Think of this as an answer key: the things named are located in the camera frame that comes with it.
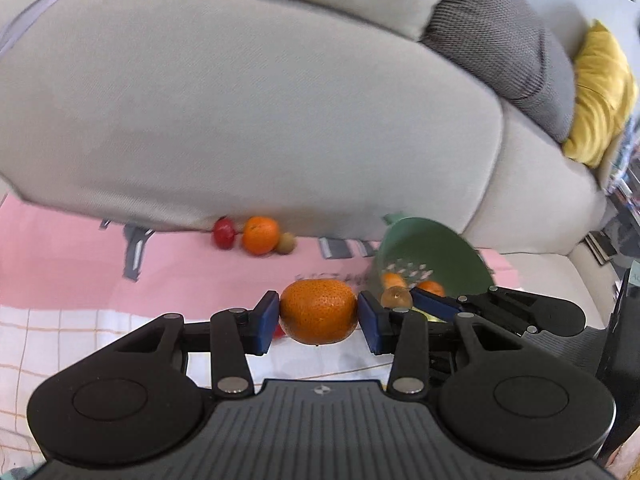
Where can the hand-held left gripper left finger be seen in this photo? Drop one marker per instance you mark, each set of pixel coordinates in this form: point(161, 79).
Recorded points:
point(266, 325)

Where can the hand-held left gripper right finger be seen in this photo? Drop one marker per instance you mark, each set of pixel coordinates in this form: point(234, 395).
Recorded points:
point(372, 325)

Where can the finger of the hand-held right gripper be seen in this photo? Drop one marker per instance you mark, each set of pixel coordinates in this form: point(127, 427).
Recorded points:
point(432, 304)

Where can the red cherry tomato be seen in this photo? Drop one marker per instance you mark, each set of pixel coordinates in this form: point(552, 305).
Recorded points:
point(279, 332)
point(223, 232)

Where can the orange mandarin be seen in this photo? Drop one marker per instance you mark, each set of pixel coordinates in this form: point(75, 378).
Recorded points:
point(260, 235)
point(317, 310)
point(392, 280)
point(431, 287)

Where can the green plastic colander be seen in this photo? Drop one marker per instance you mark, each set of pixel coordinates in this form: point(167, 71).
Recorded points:
point(435, 245)

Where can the cluttered side shelf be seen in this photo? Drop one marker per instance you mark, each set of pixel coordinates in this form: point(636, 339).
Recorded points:
point(622, 185)

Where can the lemon print checked mat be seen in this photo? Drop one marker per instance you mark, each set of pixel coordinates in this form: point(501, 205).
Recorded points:
point(65, 260)

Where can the beige fabric sofa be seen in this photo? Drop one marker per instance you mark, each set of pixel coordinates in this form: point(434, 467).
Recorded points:
point(200, 110)

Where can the yellow cushion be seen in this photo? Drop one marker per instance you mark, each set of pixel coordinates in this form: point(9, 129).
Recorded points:
point(600, 90)

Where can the houndstooth cushion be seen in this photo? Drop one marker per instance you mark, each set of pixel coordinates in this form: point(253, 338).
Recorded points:
point(500, 45)

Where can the lilac ribbon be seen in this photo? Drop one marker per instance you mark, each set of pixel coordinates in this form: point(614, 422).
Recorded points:
point(35, 10)

